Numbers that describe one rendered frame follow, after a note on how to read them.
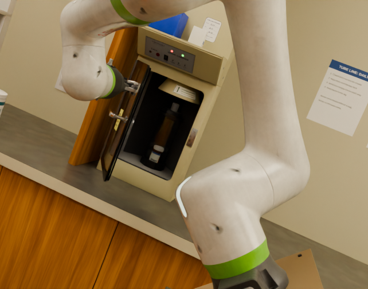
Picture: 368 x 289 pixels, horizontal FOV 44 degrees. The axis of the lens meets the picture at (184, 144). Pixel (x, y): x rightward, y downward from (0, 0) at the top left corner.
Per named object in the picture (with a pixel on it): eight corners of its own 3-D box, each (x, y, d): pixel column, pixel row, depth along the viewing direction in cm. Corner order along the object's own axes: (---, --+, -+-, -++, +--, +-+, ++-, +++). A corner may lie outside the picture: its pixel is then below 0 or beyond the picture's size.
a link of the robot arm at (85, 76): (53, 101, 105) (97, 100, 103) (51, 46, 104) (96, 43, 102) (79, 102, 119) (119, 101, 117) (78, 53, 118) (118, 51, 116)
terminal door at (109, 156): (102, 158, 175) (139, 59, 169) (105, 183, 146) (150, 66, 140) (100, 157, 175) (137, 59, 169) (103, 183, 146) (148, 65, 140)
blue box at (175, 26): (155, 31, 167) (164, 7, 166) (180, 40, 166) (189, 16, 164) (147, 26, 158) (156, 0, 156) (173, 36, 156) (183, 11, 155)
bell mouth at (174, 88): (164, 89, 188) (169, 76, 187) (203, 105, 185) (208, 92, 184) (152, 86, 171) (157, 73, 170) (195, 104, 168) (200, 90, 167)
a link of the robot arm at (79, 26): (108, 23, 79) (165, 28, 85) (106, -44, 79) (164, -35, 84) (54, 49, 111) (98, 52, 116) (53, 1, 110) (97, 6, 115)
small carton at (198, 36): (188, 43, 162) (194, 27, 161) (201, 49, 162) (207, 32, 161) (187, 42, 157) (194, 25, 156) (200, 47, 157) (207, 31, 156)
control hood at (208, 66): (138, 53, 170) (148, 28, 169) (218, 85, 165) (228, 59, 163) (128, 49, 159) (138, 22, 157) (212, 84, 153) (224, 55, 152)
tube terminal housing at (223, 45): (118, 161, 201) (182, -7, 190) (184, 191, 196) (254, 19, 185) (95, 168, 177) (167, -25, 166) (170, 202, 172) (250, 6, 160)
